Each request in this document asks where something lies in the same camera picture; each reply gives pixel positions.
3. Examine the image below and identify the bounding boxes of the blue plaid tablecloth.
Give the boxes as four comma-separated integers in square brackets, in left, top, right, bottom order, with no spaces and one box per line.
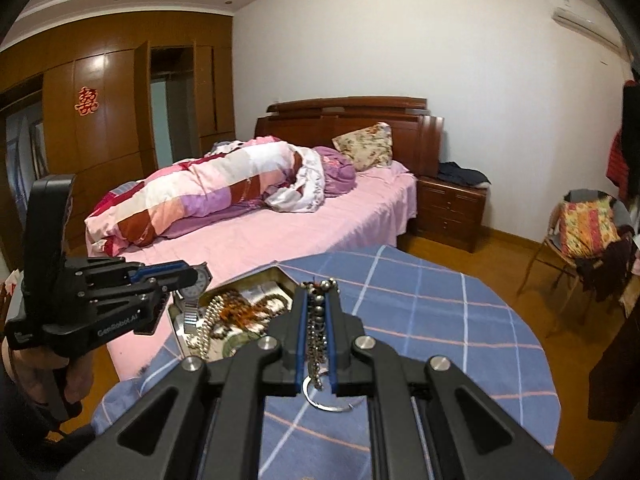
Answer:
[90,244,561,461]

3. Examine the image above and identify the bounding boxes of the red paper decoration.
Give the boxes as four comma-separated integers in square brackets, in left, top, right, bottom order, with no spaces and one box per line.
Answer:
[75,86,99,116]

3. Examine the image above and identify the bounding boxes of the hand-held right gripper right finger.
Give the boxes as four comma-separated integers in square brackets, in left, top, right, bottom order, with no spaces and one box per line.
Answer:
[324,287,576,480]

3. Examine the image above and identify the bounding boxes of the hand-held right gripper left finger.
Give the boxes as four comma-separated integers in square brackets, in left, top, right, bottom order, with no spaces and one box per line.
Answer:
[55,285,308,480]

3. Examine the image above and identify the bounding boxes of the red hanging jacket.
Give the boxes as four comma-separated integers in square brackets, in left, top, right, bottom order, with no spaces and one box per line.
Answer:
[606,130,626,186]

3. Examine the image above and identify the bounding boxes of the pearl bracelet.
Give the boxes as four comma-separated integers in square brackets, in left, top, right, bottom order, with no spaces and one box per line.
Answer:
[192,295,226,361]

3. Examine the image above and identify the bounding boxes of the dark maroon garment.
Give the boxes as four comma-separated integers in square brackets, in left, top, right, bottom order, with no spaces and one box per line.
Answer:
[575,225,638,301]

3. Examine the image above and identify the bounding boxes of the wooden bed with pink sheet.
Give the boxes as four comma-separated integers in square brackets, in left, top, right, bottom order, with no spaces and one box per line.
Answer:
[82,97,446,381]

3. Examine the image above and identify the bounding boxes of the black hanging coat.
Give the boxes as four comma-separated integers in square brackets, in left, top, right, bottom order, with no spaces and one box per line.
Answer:
[621,78,640,201]

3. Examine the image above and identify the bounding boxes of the green jade bangle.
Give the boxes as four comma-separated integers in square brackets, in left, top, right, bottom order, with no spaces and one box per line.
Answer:
[222,332,261,358]

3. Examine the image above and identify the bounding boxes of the colourful patterned cushion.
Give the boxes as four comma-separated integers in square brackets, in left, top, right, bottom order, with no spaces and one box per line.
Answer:
[557,197,621,260]

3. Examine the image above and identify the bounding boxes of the pink tin box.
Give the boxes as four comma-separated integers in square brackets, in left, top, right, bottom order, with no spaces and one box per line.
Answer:
[167,266,308,366]

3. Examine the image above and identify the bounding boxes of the silver bead chain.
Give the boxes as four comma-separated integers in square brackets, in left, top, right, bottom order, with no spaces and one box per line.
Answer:
[300,277,353,413]

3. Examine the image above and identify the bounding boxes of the brown wooden wardrobe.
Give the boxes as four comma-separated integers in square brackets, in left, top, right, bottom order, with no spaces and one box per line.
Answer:
[0,10,236,261]

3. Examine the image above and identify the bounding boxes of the wooden bead necklace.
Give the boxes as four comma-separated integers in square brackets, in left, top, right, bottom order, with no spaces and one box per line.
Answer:
[220,290,291,336]

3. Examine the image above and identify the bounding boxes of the dark folded clothes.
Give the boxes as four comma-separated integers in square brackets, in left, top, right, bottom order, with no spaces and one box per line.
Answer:
[437,161,492,188]

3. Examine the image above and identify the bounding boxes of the dark wooden desk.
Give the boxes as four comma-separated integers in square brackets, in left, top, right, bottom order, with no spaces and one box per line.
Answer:
[587,300,640,423]

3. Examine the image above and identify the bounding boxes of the purple garment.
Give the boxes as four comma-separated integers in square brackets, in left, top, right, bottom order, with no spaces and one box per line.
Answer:
[312,146,357,197]

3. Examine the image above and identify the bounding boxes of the white air conditioner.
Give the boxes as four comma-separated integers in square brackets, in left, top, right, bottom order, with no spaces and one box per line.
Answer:
[547,0,623,51]

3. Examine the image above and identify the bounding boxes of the floral pillow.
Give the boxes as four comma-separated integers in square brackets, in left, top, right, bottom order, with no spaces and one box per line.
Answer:
[331,121,393,171]

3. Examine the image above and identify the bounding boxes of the wooden nightstand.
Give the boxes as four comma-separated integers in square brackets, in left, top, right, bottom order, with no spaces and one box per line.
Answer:
[410,175,488,253]

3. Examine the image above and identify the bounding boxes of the person's left hand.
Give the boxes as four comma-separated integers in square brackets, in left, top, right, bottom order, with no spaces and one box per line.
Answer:
[12,350,85,406]

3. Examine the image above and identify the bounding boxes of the silver wristwatch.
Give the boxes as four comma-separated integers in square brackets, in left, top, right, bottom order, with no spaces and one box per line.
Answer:
[172,262,213,336]

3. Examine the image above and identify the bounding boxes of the pink patchwork quilt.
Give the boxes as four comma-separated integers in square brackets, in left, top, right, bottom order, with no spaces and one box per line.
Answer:
[84,135,326,261]

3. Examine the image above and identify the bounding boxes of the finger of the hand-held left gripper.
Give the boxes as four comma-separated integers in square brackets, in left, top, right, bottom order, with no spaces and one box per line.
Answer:
[85,259,199,288]
[82,282,173,311]

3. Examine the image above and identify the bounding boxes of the metal frame chair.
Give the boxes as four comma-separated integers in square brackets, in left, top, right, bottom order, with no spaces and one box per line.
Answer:
[517,189,636,336]

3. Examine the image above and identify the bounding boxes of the printed papers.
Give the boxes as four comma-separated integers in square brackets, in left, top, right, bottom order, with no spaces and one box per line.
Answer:
[240,282,291,311]

